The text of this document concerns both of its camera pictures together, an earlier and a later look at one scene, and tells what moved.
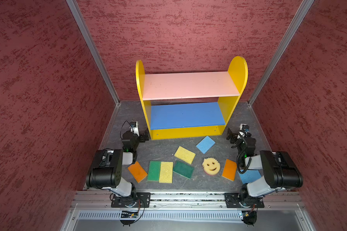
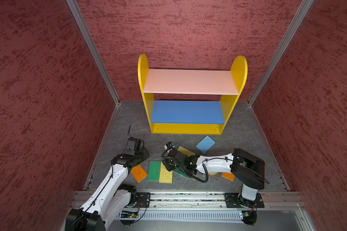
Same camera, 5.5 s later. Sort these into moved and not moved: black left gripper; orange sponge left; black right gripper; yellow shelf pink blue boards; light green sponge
Moved: black left gripper; black right gripper
Not moved: yellow shelf pink blue boards; orange sponge left; light green sponge
